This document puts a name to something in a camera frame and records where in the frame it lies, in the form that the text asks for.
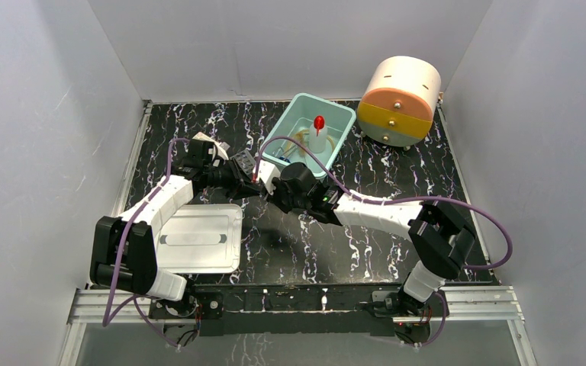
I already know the tan rubber tubing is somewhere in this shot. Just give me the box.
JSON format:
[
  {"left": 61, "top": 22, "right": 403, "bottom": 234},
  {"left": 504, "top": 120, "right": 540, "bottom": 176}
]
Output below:
[{"left": 284, "top": 129, "right": 336, "bottom": 156}]

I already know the small white red box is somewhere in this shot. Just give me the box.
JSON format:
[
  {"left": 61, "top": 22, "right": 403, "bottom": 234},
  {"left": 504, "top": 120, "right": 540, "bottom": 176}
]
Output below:
[{"left": 192, "top": 132, "right": 215, "bottom": 143}]

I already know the red-cap wash bottle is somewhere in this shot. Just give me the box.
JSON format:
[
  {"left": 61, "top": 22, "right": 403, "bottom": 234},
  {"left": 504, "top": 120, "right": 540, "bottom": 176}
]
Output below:
[{"left": 307, "top": 115, "right": 327, "bottom": 154}]

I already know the white bin lid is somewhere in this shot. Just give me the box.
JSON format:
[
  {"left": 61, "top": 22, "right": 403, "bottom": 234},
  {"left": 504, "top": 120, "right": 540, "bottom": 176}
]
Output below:
[{"left": 156, "top": 204, "right": 243, "bottom": 275}]

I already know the clear test tube rack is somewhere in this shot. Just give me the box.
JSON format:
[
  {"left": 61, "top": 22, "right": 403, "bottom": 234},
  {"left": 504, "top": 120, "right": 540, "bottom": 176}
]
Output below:
[{"left": 231, "top": 149, "right": 256, "bottom": 176}]

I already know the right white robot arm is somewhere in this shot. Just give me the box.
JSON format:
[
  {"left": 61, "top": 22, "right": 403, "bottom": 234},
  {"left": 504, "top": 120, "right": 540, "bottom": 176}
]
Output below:
[{"left": 255, "top": 162, "right": 476, "bottom": 318}]

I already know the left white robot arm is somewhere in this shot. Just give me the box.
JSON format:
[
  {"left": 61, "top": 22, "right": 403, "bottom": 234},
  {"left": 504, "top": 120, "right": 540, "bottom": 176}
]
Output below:
[{"left": 89, "top": 139, "right": 261, "bottom": 317}]

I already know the light teal plastic bin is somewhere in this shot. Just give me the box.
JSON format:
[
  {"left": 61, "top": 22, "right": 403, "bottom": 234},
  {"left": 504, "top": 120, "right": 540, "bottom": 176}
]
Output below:
[{"left": 262, "top": 93, "right": 356, "bottom": 180}]

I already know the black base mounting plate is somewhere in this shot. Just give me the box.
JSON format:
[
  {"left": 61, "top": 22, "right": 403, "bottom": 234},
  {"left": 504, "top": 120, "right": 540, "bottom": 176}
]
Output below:
[{"left": 192, "top": 285, "right": 433, "bottom": 339}]

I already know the round orange yellow drawer cabinet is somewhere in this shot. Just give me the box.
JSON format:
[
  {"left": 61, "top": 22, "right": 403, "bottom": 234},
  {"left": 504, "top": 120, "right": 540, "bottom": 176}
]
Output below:
[{"left": 356, "top": 56, "right": 441, "bottom": 150}]

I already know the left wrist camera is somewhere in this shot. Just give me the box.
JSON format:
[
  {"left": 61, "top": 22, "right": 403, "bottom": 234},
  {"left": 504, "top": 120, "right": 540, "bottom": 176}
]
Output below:
[{"left": 214, "top": 142, "right": 230, "bottom": 161}]

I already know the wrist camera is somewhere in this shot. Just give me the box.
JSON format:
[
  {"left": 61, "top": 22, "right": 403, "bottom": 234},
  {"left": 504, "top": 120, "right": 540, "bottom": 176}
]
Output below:
[
  {"left": 253, "top": 160, "right": 280, "bottom": 195},
  {"left": 214, "top": 142, "right": 230, "bottom": 161}
]

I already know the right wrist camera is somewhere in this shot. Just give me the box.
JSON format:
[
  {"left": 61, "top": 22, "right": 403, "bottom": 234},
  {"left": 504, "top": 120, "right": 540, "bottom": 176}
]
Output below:
[{"left": 253, "top": 160, "right": 280, "bottom": 195}]

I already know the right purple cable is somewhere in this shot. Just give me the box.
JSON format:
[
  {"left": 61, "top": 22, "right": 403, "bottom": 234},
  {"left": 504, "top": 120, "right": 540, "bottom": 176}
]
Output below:
[{"left": 253, "top": 136, "right": 514, "bottom": 348}]

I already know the aluminium frame rail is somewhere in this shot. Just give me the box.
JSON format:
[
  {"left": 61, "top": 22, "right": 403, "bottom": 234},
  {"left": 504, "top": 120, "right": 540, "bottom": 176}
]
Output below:
[{"left": 58, "top": 286, "right": 537, "bottom": 365}]

